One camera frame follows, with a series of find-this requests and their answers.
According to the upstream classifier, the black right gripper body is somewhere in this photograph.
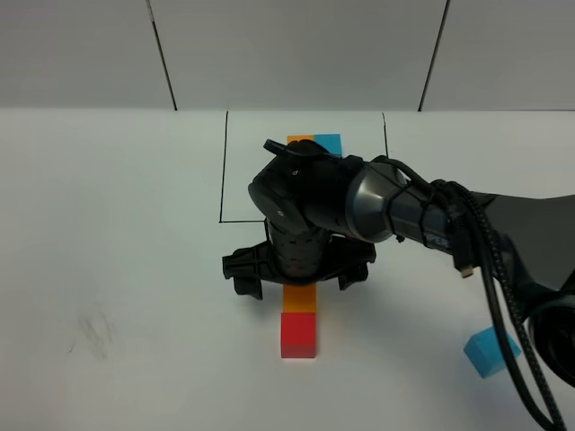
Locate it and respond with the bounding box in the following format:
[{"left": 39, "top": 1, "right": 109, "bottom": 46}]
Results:
[{"left": 222, "top": 220, "right": 376, "bottom": 286}]

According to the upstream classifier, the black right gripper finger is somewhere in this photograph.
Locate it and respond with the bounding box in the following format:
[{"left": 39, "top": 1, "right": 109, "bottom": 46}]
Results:
[
  {"left": 338, "top": 263, "right": 368, "bottom": 291},
  {"left": 234, "top": 277, "right": 263, "bottom": 300}
]

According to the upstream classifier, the red block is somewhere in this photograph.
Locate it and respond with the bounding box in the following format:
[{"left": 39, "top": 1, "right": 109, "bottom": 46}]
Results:
[{"left": 280, "top": 312, "right": 317, "bottom": 359}]

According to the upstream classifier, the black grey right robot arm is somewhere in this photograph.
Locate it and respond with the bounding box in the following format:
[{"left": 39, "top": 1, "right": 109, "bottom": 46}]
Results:
[{"left": 222, "top": 140, "right": 574, "bottom": 383}]

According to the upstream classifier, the orange template block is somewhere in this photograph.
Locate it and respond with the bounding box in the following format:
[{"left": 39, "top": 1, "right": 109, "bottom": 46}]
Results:
[{"left": 287, "top": 135, "right": 314, "bottom": 144}]

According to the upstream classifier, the blue template block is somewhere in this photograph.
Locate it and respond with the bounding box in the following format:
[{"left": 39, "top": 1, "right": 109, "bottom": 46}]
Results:
[{"left": 314, "top": 134, "right": 342, "bottom": 156}]

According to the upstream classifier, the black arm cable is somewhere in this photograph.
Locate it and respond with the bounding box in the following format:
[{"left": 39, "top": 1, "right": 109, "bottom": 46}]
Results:
[{"left": 263, "top": 138, "right": 568, "bottom": 431}]

